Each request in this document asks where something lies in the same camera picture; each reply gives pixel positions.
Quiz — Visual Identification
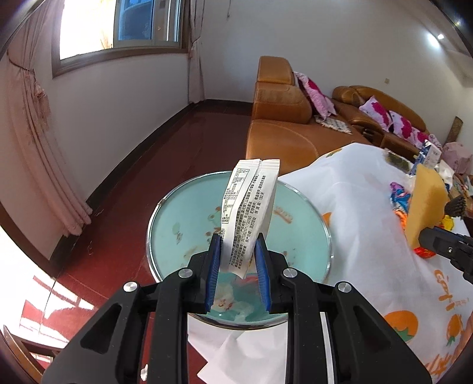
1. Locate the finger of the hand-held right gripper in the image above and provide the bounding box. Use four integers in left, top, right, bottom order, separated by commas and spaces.
417, 226, 473, 285

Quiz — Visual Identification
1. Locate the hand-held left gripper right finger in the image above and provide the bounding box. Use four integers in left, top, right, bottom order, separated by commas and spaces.
255, 232, 433, 384

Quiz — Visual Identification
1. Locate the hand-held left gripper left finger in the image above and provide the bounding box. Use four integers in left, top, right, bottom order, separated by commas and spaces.
42, 234, 222, 384

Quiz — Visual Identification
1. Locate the yellow sponge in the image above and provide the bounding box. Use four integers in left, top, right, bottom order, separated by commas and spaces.
405, 164, 449, 252

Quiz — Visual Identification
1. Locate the teal basin with metal rim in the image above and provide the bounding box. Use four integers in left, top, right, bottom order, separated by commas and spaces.
147, 170, 333, 326

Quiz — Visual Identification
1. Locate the white printed sachet packet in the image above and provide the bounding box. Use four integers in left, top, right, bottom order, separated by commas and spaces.
219, 159, 281, 280

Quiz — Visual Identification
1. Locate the black brush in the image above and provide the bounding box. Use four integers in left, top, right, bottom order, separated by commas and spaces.
443, 196, 468, 218

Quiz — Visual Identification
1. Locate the blue colourful snack wrapper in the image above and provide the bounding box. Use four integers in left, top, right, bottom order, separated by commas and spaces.
388, 182, 412, 222

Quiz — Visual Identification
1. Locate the white tablecloth with orange print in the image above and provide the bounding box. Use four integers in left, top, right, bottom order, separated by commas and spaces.
188, 143, 473, 384

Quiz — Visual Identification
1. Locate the pink cloth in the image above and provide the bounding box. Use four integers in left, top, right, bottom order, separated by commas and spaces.
441, 142, 473, 174

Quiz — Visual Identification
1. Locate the blue white carton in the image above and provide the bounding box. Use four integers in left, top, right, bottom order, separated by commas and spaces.
408, 140, 444, 176

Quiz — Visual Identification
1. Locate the brown leather sofa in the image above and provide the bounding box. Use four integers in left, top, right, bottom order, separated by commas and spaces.
246, 55, 431, 178

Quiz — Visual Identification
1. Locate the patterned seat mat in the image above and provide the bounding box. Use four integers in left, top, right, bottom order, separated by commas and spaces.
314, 114, 353, 135

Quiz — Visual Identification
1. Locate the wooden chair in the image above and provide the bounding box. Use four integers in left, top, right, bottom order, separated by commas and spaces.
0, 325, 43, 384

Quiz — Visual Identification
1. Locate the pink curtain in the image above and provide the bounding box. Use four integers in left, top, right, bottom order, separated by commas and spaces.
0, 0, 93, 237
187, 0, 205, 104

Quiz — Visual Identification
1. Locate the window with brown frame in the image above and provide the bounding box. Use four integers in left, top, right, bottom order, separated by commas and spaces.
52, 0, 187, 78

